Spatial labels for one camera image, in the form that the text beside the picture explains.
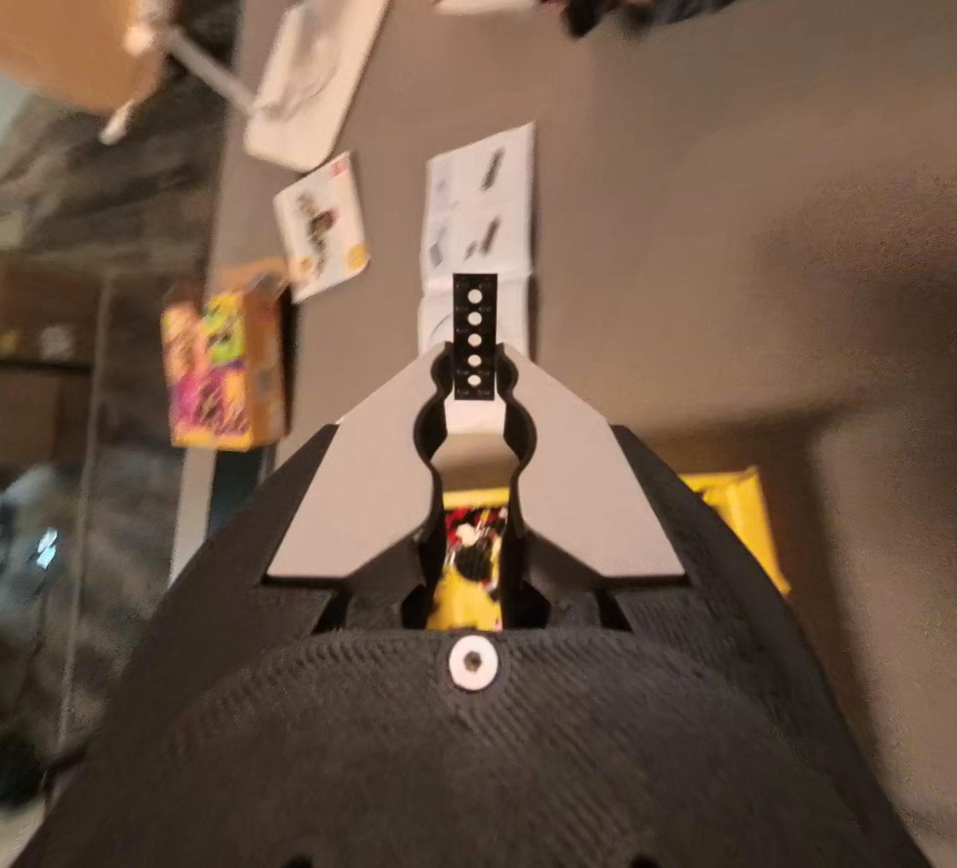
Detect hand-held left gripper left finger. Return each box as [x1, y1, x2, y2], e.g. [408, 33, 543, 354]
[265, 343, 450, 581]

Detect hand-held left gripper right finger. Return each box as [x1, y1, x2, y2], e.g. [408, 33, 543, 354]
[499, 343, 687, 581]

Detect pile of lego pieces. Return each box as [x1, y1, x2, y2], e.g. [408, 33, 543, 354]
[445, 505, 511, 588]

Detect yellow plastic bin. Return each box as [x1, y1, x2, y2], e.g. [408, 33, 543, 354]
[426, 466, 792, 631]

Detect colourful lego set box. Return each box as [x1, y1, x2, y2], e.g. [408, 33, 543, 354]
[160, 263, 294, 452]

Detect black lego plate with holes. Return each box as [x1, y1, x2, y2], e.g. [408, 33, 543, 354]
[452, 274, 499, 403]

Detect snake instruction booklet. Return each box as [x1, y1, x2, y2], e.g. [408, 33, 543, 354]
[417, 122, 538, 435]

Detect spider instruction booklet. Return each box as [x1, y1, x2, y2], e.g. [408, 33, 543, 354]
[273, 150, 371, 304]

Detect clear stand with white base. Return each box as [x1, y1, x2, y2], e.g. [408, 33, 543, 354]
[101, 0, 397, 174]

